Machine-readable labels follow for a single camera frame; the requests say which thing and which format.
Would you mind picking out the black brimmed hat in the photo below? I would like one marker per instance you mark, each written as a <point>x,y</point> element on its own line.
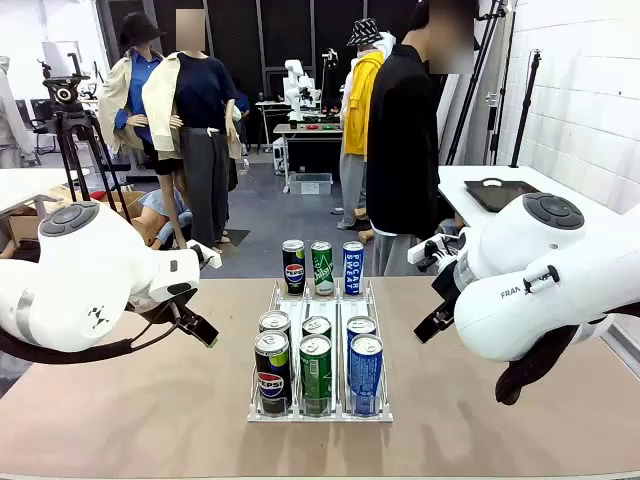
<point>137,30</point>

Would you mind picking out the clear acrylic can rack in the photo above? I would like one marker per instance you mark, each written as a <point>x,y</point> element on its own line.
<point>320,306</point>

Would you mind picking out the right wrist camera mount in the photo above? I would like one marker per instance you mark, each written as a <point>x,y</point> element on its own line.
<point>425,250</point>

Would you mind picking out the clear plastic storage bin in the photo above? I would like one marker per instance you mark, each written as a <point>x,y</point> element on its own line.
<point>310,185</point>

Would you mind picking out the black white bucket hat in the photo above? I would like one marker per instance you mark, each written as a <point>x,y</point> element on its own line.
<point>364,31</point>

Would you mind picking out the white table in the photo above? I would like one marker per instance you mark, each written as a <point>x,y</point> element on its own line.
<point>25,185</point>
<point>470,172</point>

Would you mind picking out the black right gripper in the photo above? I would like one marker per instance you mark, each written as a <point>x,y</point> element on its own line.
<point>447,285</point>

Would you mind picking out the small white background robot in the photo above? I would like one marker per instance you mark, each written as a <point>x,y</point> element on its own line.
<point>295,75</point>

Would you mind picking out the black camera tripod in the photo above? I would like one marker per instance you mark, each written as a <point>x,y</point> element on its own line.
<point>72,125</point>

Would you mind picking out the grey table black panel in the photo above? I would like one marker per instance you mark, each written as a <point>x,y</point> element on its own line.
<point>310,129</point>

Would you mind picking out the floor dummy light blue shirt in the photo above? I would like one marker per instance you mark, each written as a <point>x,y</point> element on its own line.
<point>150,220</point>

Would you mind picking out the mannequin blue shirt beige coat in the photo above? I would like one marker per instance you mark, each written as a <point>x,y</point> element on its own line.
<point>140,85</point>

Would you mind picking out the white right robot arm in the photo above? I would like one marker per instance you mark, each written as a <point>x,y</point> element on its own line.
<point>550,300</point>

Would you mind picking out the dark brown serving tray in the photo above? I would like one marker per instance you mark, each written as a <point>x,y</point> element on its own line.
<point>495,197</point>

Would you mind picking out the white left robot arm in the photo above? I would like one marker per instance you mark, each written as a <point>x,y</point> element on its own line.
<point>85,280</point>

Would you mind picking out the grey slotted rail panel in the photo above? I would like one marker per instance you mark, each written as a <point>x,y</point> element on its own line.
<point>625,350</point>

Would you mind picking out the green Chilsung can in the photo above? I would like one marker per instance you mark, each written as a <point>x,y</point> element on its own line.
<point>322,272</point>
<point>316,326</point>
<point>315,380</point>

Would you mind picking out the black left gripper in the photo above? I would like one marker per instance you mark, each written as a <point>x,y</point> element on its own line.
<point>160,311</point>

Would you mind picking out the upright black light stand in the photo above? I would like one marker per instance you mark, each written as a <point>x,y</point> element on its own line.
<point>525,110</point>

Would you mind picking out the leaning black stand poles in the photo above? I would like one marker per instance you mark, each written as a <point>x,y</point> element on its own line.
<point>475,82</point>

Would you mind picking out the black Pepsi can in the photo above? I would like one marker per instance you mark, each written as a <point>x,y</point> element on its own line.
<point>274,321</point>
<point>272,380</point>
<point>294,272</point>

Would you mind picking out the blue Pocari Sweat can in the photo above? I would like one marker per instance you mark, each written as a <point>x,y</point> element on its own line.
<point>366,380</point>
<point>353,272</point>
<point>360,326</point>

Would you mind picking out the person in black cardigan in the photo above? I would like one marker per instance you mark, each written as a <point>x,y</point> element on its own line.
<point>405,140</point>

